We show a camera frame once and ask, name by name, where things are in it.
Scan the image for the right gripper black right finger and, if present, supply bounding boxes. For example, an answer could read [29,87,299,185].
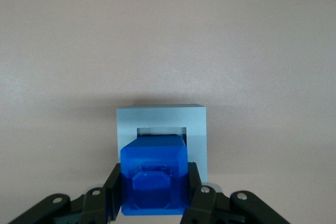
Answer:
[180,162,289,224]

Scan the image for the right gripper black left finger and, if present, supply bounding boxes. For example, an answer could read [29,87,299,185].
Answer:
[9,163,123,224]

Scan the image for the blue square plastic part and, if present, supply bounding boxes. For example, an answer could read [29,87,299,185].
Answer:
[120,134,190,216]

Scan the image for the gray square base block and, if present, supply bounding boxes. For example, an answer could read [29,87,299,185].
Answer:
[116,103,208,183]

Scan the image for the brown table mat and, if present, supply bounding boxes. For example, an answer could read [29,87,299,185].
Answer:
[0,0,336,224]

